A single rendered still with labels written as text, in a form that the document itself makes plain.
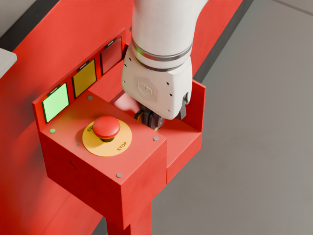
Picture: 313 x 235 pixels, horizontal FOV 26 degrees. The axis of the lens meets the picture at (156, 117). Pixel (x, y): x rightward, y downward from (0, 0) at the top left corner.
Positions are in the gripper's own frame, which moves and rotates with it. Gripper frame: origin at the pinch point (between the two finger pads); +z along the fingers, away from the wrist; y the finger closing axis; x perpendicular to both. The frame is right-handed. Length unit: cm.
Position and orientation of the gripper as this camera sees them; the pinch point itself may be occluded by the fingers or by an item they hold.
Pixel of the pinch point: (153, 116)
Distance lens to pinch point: 106.1
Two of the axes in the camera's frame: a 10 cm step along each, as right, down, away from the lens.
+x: 6.2, -6.0, 5.1
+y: 7.8, 5.2, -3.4
